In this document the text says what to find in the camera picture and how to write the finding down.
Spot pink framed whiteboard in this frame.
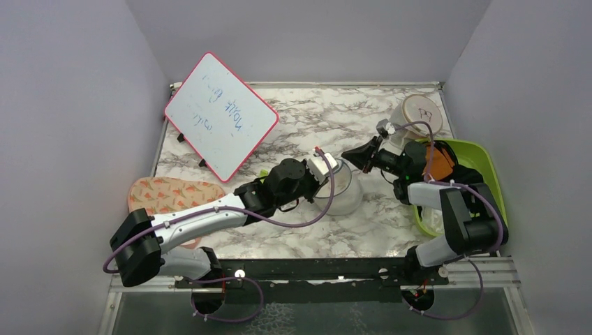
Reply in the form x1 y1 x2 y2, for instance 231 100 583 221
164 52 279 182

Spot purple cable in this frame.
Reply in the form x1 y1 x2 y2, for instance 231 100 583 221
393 121 505 255
102 147 336 274

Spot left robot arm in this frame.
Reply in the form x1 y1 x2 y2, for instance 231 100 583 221
103 154 339 288

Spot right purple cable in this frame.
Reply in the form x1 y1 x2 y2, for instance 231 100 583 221
393 121 505 255

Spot green plastic basin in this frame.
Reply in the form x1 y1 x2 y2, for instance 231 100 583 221
424 139 507 220

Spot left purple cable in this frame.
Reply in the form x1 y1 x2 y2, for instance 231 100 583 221
102 147 336 274

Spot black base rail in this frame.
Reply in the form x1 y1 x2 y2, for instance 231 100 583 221
175 258 449 304

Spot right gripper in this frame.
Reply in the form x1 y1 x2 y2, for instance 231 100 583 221
342 135 406 178

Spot floral ironing pad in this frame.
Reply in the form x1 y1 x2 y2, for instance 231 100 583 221
127 176 228 251

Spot white mesh laundry bag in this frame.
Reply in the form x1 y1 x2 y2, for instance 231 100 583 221
313 158 363 216

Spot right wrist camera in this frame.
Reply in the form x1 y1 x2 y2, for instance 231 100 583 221
376 119 397 139

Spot clear plastic bag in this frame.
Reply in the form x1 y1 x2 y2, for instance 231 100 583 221
417 207 445 237

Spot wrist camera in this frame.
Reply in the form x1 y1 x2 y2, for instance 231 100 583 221
306 154 338 184
376 119 397 139

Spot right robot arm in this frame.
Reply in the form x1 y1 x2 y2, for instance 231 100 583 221
341 137 508 284

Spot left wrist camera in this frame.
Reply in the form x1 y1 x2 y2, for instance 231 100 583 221
306 154 338 184

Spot orange cloth in basin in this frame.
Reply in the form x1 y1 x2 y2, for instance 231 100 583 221
430 141 452 181

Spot black cloth in basin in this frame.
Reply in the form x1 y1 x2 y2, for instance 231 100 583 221
442 142 484 185

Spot embroidery hoop with cloth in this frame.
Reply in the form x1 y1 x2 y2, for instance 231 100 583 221
390 94 443 145

